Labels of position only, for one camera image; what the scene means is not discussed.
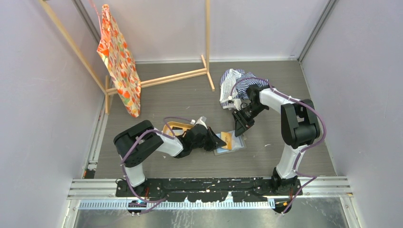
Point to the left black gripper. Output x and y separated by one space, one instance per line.
215 142

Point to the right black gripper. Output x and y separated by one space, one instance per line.
243 125

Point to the gold credit card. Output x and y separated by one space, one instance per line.
227 138

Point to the grey card holder wallet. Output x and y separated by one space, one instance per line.
221 151

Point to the orange oval tray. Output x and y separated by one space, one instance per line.
177 128

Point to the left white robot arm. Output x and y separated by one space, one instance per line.
137 143

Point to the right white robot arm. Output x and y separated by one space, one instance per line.
298 123

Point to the blue striped cloth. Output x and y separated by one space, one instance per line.
235 82

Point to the wooden drying rack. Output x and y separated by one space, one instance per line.
148 83

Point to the orange floral cloth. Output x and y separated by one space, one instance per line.
115 54

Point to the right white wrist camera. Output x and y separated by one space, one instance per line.
234 103

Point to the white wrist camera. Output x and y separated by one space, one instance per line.
234 103
199 122

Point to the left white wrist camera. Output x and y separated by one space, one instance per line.
199 122

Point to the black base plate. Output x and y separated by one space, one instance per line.
251 189

